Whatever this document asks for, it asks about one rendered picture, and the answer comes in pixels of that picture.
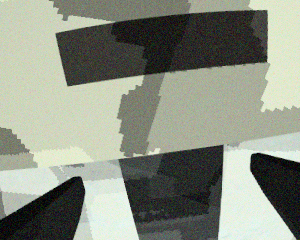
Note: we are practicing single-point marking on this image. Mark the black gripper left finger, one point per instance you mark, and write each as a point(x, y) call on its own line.
point(53, 216)

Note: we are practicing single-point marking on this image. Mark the black two-prong plug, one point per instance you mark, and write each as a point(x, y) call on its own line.
point(175, 195)

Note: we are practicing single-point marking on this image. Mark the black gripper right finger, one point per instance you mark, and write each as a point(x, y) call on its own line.
point(279, 180)

